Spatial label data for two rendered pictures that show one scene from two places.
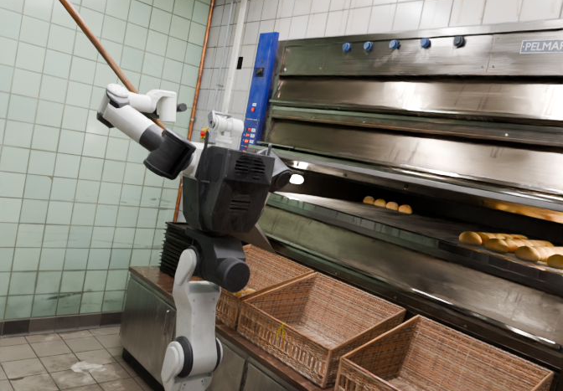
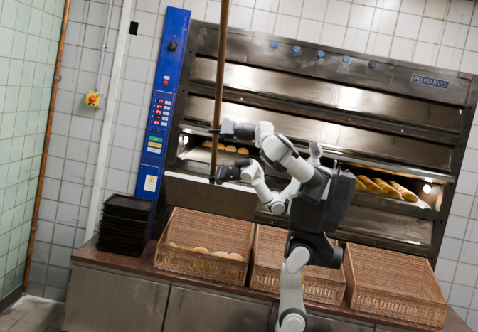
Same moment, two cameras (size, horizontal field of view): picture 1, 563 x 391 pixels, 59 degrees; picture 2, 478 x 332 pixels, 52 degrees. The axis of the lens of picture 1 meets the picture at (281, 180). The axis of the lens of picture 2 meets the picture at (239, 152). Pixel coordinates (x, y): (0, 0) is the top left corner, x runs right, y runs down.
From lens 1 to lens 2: 2.32 m
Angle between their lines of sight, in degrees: 47
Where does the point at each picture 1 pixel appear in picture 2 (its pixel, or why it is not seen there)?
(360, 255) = not seen: hidden behind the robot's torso
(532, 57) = (417, 85)
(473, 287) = (380, 220)
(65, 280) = not seen: outside the picture
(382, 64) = (309, 66)
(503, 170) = (400, 152)
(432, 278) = (353, 217)
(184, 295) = (298, 279)
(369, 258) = not seen: hidden behind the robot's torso
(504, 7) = (404, 50)
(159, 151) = (321, 188)
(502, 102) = (401, 111)
